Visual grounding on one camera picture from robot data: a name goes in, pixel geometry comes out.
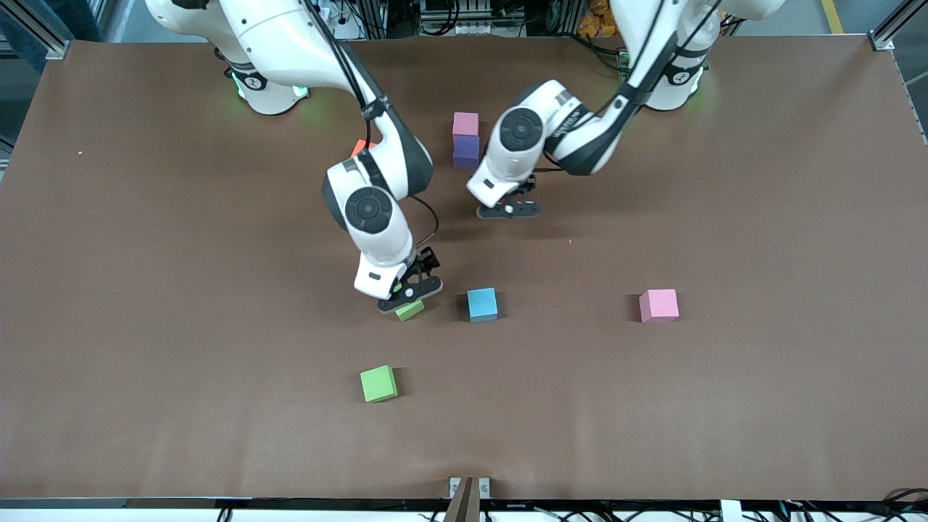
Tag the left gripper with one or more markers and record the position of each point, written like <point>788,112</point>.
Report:
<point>528,187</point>

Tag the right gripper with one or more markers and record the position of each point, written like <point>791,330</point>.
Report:
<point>428,259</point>

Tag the green foam cube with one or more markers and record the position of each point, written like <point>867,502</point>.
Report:
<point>378,383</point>
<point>410,310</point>

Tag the purple foam cube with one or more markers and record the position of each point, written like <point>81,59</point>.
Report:
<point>466,152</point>

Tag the mauve pink foam cube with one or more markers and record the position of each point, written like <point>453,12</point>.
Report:
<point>465,125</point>

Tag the light pink foam cube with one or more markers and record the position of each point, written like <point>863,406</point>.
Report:
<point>659,305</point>

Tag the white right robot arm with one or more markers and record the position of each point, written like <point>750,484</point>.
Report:
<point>290,43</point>

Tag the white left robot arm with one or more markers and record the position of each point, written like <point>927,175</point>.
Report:
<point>580,138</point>

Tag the blue foam cube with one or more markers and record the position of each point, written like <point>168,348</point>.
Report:
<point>482,304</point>

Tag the orange foam cube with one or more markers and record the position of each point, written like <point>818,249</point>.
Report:
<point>362,147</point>

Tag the grey equipment box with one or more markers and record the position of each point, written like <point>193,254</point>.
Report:
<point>457,18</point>

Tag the bag of orange fruit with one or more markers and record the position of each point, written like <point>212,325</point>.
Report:
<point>598,18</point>

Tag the white label block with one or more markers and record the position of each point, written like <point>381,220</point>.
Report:
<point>731,511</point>

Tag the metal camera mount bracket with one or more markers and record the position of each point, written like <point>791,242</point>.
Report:
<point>469,496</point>

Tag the aluminium frame profile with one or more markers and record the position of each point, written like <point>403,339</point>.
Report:
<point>51,40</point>
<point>888,32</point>

